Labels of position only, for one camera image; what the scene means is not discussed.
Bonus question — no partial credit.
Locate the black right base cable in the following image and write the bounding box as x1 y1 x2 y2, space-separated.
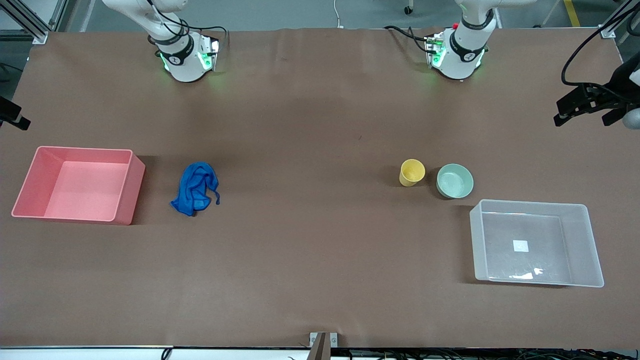
189 26 229 48

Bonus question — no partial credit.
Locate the black base cable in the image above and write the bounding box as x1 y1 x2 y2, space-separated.
189 26 229 48
384 25 431 53

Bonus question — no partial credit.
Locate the metal mount bracket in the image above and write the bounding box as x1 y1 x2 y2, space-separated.
309 332 339 360

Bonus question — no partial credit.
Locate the pink plastic bin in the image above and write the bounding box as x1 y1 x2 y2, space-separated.
11 145 146 226

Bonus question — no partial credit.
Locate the brown table cover sheet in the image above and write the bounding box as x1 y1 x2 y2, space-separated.
0 27 640 350

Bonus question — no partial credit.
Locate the black left base cable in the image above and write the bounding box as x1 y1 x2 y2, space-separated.
384 25 431 53

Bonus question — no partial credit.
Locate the silver base connector plate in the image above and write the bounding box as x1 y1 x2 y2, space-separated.
425 32 447 68
197 35 221 72

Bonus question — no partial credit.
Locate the aluminium frame profile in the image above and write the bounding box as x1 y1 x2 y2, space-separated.
600 0 640 40
0 0 51 45

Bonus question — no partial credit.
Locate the silver left base connector plate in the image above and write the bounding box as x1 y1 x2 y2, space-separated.
425 32 447 68

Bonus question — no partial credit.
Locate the blue cloth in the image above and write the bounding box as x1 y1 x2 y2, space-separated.
170 161 221 217

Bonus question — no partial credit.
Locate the silver right base connector plate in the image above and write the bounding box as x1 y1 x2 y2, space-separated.
197 35 221 72

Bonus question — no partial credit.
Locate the green bowl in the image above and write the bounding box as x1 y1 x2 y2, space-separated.
436 163 475 199

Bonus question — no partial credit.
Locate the yellow cup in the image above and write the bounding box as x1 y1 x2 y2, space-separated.
399 159 426 188

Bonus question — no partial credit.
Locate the clear plastic bin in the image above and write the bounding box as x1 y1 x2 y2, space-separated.
469 199 605 288

